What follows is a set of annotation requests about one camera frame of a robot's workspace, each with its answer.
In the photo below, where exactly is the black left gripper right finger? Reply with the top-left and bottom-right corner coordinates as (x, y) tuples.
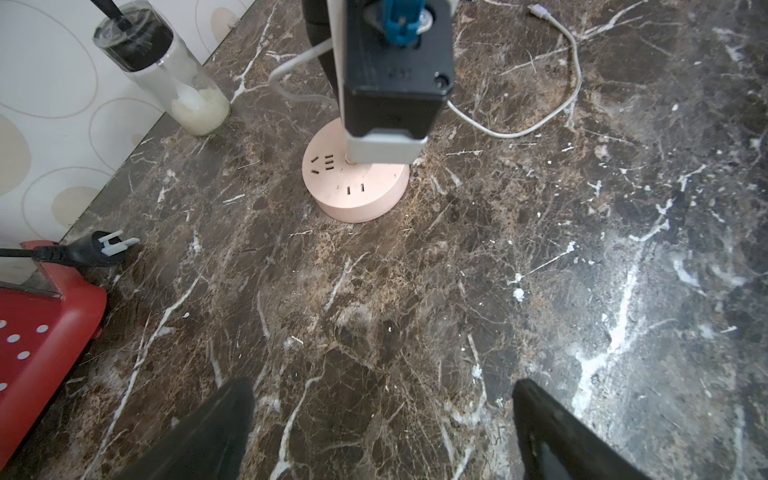
(512, 378), (647, 480)

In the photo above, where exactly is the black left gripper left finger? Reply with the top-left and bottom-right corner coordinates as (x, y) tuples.
(116, 378), (255, 479)

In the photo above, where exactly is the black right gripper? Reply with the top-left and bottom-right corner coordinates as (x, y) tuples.
(301, 1), (455, 140)

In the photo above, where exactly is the teal usb charger adapter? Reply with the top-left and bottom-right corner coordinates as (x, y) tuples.
(380, 0), (426, 47)

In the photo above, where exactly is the white usb charging cable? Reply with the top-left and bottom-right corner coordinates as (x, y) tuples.
(446, 2), (584, 140)

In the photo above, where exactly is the pink round power strip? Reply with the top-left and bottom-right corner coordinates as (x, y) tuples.
(302, 118), (410, 223)

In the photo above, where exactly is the red toaster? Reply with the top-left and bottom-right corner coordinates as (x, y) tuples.
(1, 232), (111, 466)

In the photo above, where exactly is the glass jar with black lid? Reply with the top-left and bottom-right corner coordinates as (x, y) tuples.
(92, 1), (231, 136)

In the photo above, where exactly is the white power strip cord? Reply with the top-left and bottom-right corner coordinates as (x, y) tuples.
(268, 35), (337, 106)

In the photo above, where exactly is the black toaster power cord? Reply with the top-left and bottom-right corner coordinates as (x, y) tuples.
(0, 229), (142, 269)

